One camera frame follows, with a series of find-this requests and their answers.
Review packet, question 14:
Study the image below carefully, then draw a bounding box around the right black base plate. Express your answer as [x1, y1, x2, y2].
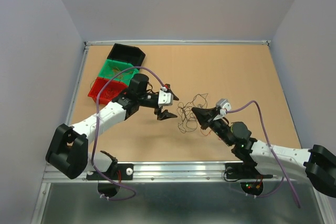
[225, 162, 274, 180]

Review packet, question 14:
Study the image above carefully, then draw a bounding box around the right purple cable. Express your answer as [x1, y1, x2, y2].
[225, 100, 302, 208]

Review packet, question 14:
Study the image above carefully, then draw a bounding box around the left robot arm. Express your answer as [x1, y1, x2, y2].
[46, 73, 178, 179]

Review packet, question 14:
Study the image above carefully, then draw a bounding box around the black plastic bin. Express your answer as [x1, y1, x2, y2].
[106, 44, 145, 70]

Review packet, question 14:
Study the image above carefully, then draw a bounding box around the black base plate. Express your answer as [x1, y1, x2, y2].
[225, 162, 274, 180]
[86, 163, 134, 181]

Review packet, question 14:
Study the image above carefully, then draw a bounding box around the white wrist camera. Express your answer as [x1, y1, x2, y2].
[214, 99, 232, 120]
[157, 84, 173, 108]

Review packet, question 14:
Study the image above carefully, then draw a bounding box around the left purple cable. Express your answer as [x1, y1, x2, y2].
[92, 66, 169, 201]

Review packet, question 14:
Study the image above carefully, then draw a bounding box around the red plastic bin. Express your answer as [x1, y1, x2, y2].
[88, 77, 128, 105]

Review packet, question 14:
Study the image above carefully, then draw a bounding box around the green plastic bin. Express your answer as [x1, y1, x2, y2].
[98, 59, 139, 86]

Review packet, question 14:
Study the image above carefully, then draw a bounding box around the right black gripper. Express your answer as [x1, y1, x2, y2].
[191, 107, 233, 146]

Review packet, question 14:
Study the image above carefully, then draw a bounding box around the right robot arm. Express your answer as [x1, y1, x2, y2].
[192, 107, 335, 198]

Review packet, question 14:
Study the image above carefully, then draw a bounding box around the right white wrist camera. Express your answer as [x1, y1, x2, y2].
[214, 99, 232, 120]

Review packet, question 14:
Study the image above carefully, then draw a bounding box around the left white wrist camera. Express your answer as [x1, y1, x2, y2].
[157, 84, 173, 108]

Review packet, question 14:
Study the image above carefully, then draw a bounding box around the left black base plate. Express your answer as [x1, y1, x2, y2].
[86, 163, 134, 181]

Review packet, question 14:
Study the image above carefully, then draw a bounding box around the aluminium front rail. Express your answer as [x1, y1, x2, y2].
[41, 158, 324, 183]

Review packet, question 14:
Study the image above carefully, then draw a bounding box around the orange wire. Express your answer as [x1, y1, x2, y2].
[103, 66, 133, 82]

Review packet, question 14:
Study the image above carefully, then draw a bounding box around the purple cable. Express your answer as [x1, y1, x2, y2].
[92, 66, 169, 201]
[225, 100, 302, 208]

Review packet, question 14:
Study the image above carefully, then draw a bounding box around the cable bundle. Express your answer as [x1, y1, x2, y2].
[176, 92, 211, 133]

